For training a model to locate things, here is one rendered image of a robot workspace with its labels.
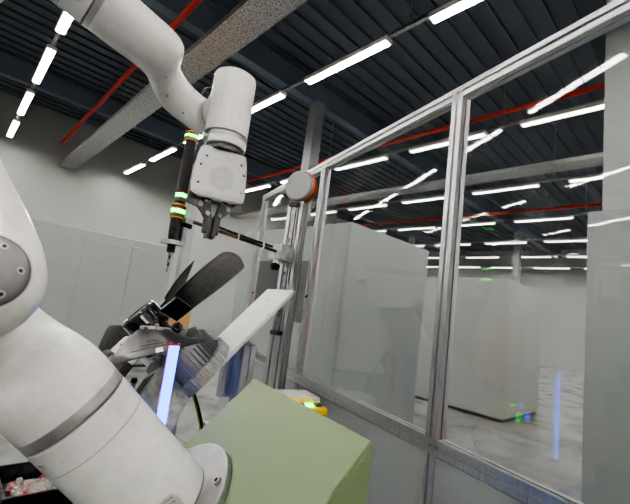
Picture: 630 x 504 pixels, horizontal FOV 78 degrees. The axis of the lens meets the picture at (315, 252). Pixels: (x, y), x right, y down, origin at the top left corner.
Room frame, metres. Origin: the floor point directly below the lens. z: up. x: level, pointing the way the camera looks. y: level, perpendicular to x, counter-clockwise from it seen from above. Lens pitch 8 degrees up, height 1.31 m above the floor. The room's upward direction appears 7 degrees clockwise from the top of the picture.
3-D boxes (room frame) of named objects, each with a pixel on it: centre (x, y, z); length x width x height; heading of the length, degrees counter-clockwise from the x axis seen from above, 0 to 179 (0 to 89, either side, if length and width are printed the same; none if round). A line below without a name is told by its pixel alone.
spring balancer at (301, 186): (1.82, 0.11, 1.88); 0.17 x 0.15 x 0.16; 27
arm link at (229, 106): (0.73, 0.21, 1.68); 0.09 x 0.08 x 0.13; 43
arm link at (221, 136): (0.73, 0.21, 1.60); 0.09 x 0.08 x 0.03; 117
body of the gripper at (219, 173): (0.73, 0.20, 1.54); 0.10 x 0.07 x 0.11; 117
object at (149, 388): (1.15, 0.39, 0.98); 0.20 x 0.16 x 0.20; 117
